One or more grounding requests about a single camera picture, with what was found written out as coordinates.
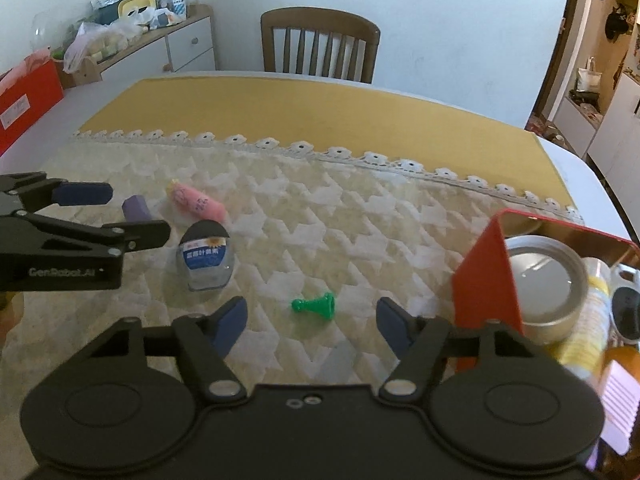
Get green pawn piece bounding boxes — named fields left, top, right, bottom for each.
left=291, top=292, right=337, bottom=319

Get round silver tin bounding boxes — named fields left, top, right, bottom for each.
left=502, top=235, right=591, bottom=344

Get red tin box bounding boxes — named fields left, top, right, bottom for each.
left=450, top=208, right=640, bottom=461

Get wooden chair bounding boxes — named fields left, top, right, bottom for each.
left=260, top=7, right=381, bottom=85

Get white drawer cabinet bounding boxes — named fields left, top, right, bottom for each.
left=75, top=4, right=217, bottom=84

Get pink sausage packet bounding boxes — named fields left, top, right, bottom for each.
left=167, top=180, right=229, bottom=221

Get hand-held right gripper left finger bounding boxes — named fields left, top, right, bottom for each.
left=93, top=296, right=249, bottom=404

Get purple block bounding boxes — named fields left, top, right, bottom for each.
left=122, top=195, right=151, bottom=224

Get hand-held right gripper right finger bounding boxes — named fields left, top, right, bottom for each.
left=376, top=296, right=540, bottom=404

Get teal yellow container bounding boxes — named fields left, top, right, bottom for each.
left=95, top=0, right=157, bottom=24

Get clear plastic bag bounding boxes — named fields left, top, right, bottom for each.
left=63, top=20, right=144, bottom=74

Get purple comb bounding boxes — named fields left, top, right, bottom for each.
left=597, top=360, right=637, bottom=457

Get white framed sunglasses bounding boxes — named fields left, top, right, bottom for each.
left=610, top=262, right=640, bottom=344

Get red paper bag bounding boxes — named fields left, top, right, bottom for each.
left=0, top=55, right=65, bottom=157

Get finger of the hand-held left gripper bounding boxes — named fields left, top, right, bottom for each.
left=0, top=172, right=114, bottom=213
left=0, top=211, right=172, bottom=258

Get black hat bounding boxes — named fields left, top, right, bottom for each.
left=604, top=4, right=631, bottom=39

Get cream quilted lace cloth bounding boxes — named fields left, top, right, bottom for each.
left=0, top=130, right=585, bottom=378

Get white low bench cabinet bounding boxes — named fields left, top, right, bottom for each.
left=552, top=90, right=609, bottom=159

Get white tall cabinet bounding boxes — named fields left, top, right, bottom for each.
left=586, top=25, right=640, bottom=202

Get white tote bag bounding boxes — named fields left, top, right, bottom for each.
left=577, top=57, right=604, bottom=94

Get white yellow bottle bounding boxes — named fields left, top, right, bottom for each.
left=556, top=257, right=614, bottom=382

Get yellow tablecloth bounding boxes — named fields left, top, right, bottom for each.
left=80, top=76, right=577, bottom=212

